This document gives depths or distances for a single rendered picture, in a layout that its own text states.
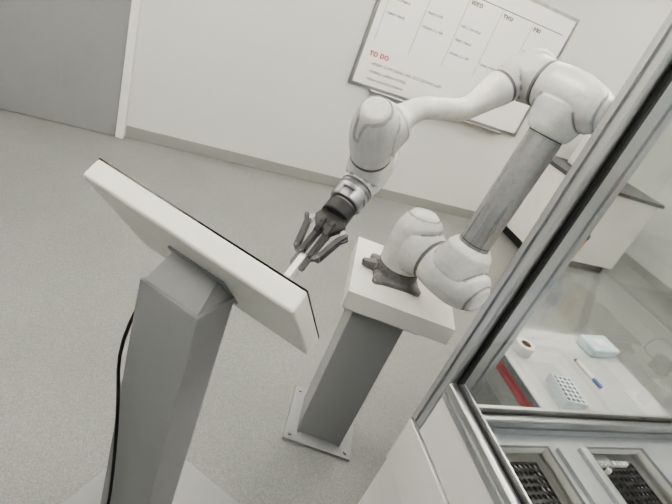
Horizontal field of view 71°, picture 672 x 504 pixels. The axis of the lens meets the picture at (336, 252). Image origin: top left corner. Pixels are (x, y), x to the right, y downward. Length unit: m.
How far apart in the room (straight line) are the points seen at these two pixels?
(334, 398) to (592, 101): 1.37
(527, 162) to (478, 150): 3.53
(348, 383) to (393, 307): 0.47
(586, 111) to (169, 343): 1.13
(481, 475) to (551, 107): 0.93
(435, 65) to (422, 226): 3.00
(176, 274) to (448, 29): 3.72
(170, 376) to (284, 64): 3.31
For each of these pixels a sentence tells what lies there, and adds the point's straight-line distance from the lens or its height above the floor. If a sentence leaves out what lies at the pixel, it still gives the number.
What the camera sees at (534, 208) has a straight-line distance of 5.09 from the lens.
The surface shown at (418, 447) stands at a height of 0.92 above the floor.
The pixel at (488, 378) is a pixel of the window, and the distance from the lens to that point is 0.91.
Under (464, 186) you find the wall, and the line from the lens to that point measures 5.07.
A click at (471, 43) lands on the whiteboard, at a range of 4.54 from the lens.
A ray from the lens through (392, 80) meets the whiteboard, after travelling 4.34.
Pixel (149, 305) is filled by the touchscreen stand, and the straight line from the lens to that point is 1.05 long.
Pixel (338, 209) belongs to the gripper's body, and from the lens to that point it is 1.14.
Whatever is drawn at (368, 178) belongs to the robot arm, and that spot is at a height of 1.28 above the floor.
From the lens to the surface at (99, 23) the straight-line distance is 4.08.
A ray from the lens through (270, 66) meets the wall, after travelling 4.11.
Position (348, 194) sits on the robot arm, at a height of 1.23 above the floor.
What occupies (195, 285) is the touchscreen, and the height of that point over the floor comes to 1.05.
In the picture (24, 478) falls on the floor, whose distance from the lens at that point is 1.97.
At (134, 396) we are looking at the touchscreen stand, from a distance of 1.25.
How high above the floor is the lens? 1.66
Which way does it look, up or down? 28 degrees down
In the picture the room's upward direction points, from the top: 22 degrees clockwise
